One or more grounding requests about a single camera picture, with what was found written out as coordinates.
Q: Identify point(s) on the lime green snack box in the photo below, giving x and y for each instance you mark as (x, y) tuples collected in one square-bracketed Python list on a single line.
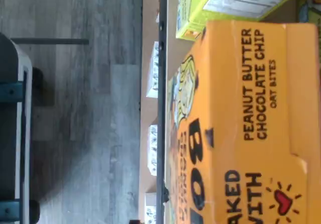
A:
[(208, 0)]

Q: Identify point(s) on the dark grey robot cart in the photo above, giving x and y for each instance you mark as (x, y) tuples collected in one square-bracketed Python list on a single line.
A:
[(10, 133)]

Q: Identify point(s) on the teal metal frame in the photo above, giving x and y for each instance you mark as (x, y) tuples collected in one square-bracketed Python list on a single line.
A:
[(11, 92)]

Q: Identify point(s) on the green patterned box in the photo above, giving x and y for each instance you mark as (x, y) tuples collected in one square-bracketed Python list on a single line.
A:
[(313, 15)]

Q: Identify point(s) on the black metal shelf frame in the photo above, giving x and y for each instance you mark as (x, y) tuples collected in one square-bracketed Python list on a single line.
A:
[(163, 83)]

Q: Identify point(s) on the orange oat bites box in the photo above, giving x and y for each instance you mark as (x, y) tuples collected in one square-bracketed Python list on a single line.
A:
[(238, 108)]

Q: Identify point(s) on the white floral print box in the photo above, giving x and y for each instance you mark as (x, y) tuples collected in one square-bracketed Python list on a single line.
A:
[(152, 151), (150, 209), (153, 70)]

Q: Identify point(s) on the black cart wheel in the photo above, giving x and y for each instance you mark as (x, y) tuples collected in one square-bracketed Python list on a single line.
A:
[(37, 84), (34, 211)]

